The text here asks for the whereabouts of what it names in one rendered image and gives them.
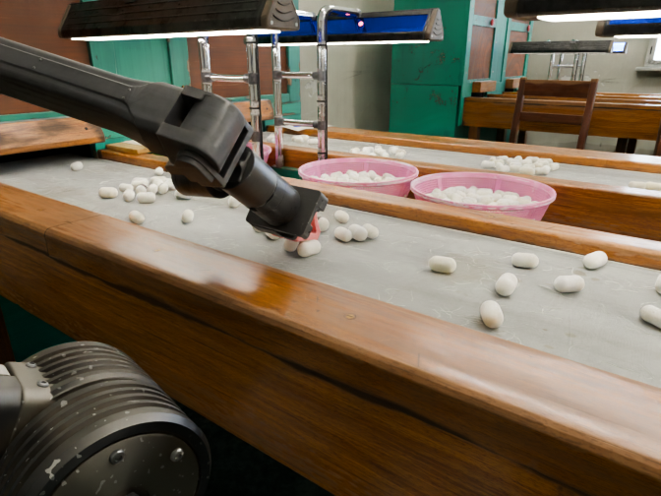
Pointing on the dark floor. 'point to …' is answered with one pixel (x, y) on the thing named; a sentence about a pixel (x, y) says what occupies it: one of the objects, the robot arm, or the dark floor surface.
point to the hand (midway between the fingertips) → (315, 233)
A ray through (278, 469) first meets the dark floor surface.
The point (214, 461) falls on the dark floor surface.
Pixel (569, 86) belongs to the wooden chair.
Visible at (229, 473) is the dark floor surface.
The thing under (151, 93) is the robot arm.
